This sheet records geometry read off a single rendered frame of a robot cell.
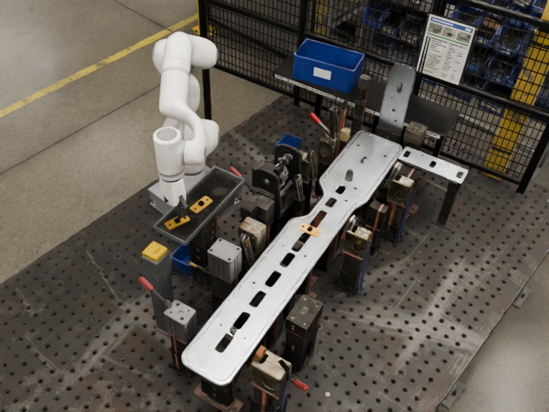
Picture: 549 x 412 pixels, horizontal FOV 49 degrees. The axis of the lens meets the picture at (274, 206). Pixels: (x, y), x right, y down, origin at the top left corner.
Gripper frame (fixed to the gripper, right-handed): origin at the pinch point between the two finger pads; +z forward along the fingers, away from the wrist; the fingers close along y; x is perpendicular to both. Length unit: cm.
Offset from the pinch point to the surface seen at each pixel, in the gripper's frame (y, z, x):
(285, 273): 29.4, 23.8, 26.0
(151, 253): 7.3, 7.8, -13.7
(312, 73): -55, 15, 103
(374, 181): 11, 24, 85
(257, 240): 14.8, 18.8, 23.9
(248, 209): 3.7, 14.0, 27.3
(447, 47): -12, -8, 143
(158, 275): 11.0, 15.9, -14.2
